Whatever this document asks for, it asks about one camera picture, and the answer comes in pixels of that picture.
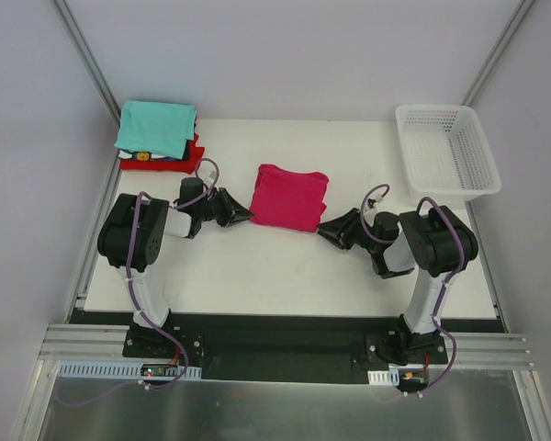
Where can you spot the folded dark printed t shirt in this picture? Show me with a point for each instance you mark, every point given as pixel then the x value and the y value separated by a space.
pixel 146 157

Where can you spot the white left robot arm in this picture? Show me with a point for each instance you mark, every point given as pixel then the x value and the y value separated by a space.
pixel 131 241

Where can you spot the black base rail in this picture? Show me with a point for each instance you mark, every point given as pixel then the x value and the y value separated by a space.
pixel 297 349

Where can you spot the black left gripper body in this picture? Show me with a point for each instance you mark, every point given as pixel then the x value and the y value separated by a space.
pixel 224 208

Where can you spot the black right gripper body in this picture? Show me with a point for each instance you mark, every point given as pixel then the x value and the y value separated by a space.
pixel 349 230

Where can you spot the white plastic basket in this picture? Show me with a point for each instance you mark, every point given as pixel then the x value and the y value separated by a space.
pixel 445 153

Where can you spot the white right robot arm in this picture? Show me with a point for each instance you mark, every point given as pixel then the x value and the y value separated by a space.
pixel 438 245

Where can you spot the red t shirt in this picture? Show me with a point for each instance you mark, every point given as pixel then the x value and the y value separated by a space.
pixel 192 154

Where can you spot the crimson pink t shirt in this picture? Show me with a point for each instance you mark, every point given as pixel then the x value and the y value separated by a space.
pixel 288 200

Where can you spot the teal t shirt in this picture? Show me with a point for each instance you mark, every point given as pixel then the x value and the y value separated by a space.
pixel 155 127

